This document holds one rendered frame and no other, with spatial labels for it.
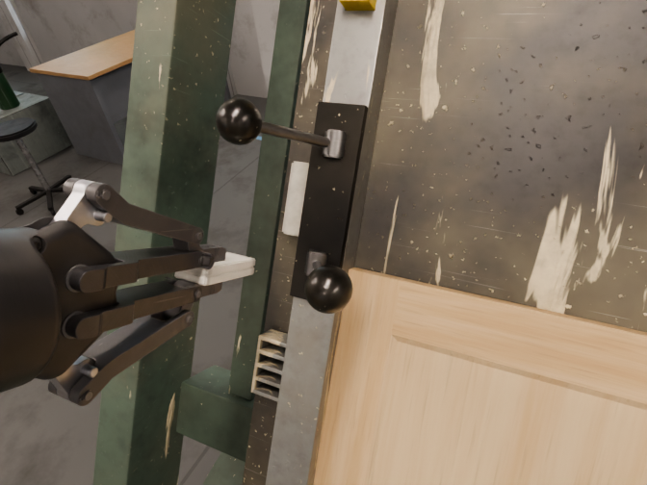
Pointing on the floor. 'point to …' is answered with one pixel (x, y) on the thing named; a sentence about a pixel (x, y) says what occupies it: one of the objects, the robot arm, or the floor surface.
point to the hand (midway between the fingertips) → (218, 267)
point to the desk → (93, 94)
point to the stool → (15, 128)
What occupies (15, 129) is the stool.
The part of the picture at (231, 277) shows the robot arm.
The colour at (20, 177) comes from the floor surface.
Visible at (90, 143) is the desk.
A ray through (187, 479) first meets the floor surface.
